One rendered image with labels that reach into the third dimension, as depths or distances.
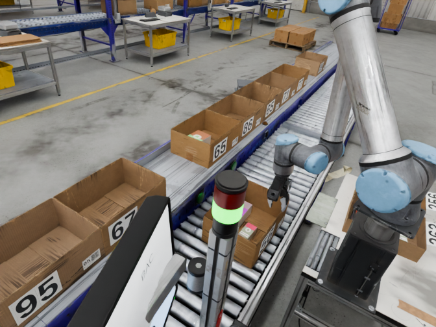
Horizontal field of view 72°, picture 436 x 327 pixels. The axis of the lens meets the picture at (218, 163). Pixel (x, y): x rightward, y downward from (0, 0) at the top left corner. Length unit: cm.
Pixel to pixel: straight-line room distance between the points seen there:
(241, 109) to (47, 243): 166
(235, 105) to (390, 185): 168
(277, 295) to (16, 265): 164
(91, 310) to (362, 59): 91
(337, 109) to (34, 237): 133
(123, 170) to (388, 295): 141
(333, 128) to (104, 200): 112
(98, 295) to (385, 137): 86
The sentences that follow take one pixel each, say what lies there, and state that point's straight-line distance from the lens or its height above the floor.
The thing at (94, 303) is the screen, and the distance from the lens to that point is 46.
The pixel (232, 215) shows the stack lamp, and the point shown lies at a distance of 47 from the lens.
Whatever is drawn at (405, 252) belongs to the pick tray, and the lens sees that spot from 186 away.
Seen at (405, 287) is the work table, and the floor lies 75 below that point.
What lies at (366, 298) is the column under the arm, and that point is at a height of 77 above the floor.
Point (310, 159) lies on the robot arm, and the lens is 118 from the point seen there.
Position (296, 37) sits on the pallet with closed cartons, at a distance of 903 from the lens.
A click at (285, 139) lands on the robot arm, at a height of 136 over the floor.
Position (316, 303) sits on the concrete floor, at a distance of 242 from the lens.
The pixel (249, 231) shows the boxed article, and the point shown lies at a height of 80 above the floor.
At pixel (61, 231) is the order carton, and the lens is 150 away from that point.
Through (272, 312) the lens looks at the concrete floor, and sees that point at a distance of 228.
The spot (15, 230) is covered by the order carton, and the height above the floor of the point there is 100.
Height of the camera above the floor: 194
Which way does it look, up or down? 35 degrees down
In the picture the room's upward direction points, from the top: 6 degrees clockwise
